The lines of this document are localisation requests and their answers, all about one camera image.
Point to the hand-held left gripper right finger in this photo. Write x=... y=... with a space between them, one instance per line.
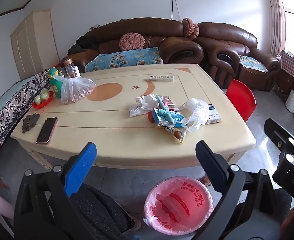
x=211 y=165

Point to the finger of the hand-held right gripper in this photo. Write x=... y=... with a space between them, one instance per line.
x=276 y=132
x=293 y=177

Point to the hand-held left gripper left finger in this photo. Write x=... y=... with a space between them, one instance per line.
x=83 y=166

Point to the white box with blue stripe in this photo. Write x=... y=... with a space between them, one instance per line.
x=214 y=116

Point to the white plastic bag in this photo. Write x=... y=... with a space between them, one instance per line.
x=199 y=112
x=143 y=105

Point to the pink trash bin with liner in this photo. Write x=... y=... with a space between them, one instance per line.
x=179 y=210

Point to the person's left forearm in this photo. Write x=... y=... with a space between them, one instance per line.
x=3 y=205

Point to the white round appliance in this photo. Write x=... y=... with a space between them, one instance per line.
x=291 y=101

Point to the yellow snack wrapper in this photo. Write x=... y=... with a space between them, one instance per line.
x=178 y=135

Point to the person's left leg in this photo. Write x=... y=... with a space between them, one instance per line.
x=99 y=210

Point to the red plastic stool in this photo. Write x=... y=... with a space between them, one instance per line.
x=241 y=97

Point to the black smartphone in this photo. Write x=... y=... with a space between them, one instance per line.
x=46 y=130

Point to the blue and white carton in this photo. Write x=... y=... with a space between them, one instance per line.
x=173 y=118

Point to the teal plastic toy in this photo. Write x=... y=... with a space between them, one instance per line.
x=165 y=111

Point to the teal lace seat cover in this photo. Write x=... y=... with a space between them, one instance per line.
x=253 y=63

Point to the clear bag of peanuts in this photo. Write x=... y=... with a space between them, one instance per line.
x=73 y=92

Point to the red fruit plate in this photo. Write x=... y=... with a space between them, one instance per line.
x=40 y=105

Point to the red playing card box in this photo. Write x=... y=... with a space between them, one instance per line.
x=167 y=101

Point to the person's shoe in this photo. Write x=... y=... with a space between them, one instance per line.
x=136 y=223

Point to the pale green fruit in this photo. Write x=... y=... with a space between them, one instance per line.
x=41 y=96

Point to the green thermos jug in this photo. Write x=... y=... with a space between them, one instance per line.
x=55 y=86

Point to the black and white patterned blanket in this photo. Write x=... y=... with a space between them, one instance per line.
x=9 y=105

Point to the small glass jar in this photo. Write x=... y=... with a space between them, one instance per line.
x=61 y=72

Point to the glass bottle with copper lid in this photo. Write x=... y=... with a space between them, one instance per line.
x=70 y=68

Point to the white remote control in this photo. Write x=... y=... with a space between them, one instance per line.
x=159 y=77

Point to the brown leather armchair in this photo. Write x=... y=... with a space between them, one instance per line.
x=226 y=40

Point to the beige curtain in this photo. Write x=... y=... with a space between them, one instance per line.
x=276 y=17

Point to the blue floral pillow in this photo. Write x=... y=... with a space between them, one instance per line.
x=124 y=58

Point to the dark clothes pile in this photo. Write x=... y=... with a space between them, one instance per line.
x=84 y=43

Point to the cream wooden cabinet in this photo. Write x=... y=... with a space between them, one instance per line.
x=34 y=42

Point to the pink round knitted cushion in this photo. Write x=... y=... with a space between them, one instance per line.
x=132 y=42
x=189 y=27

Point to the brown leather sofa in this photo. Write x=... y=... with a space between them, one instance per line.
x=142 y=30

